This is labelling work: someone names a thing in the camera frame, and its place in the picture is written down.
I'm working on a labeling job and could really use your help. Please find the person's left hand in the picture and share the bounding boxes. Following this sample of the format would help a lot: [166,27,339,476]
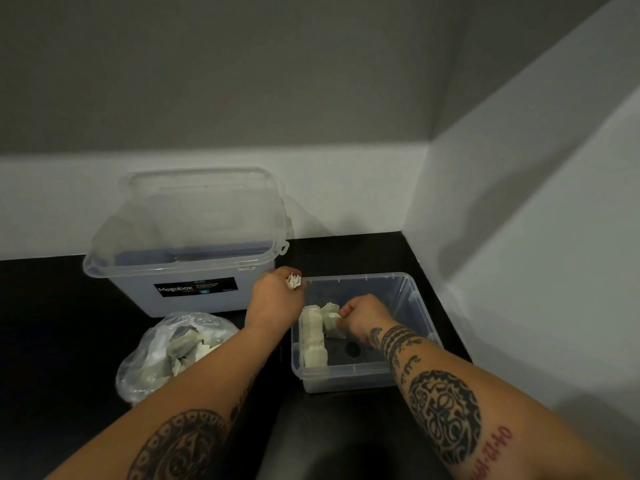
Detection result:
[243,267,305,335]

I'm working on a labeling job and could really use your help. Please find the person's right hand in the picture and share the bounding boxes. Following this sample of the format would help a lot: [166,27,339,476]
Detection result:
[337,293,399,345]

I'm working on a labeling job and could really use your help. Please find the rows of white tea bags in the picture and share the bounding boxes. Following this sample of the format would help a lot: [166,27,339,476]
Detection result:
[298,303,347,369]

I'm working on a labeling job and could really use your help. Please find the small clear plastic bin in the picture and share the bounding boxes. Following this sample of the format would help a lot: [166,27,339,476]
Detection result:
[291,272,445,394]

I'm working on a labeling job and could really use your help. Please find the person's right forearm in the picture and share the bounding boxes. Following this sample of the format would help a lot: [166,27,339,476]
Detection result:
[369,322,631,480]

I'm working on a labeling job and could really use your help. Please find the person's left forearm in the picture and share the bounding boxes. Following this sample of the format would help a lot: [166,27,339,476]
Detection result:
[45,319,271,480]

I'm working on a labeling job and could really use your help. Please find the clear storage box lid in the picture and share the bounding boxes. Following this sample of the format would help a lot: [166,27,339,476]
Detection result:
[92,167,291,268]

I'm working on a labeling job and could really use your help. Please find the large clear storage box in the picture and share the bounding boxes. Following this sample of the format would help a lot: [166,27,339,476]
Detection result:
[82,239,290,318]

